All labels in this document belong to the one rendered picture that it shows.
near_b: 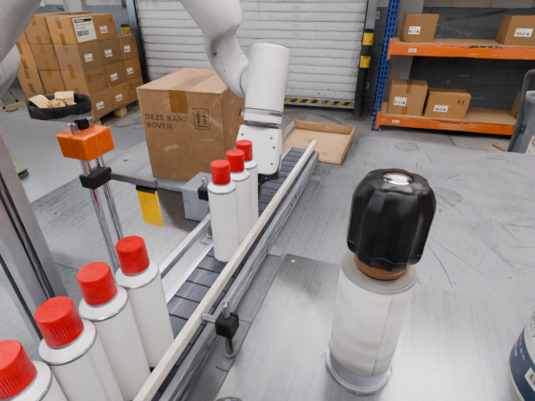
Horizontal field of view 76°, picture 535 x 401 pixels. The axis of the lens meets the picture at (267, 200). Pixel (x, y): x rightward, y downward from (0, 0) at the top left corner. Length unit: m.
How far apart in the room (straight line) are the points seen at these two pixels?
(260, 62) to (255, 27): 4.11
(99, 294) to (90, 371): 0.07
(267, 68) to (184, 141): 0.37
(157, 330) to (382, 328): 0.28
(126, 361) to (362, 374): 0.29
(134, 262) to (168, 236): 0.44
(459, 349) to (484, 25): 4.53
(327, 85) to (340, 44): 0.50
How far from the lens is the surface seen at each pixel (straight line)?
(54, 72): 4.48
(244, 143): 0.68
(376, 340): 0.45
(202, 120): 0.96
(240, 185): 0.64
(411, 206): 0.34
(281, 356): 0.55
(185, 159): 1.03
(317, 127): 1.51
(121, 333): 0.45
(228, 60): 0.81
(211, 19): 0.70
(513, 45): 4.26
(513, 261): 0.94
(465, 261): 0.88
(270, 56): 0.74
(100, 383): 0.44
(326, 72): 4.75
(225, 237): 0.65
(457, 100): 4.23
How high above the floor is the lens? 1.33
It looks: 31 degrees down
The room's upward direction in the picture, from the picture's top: straight up
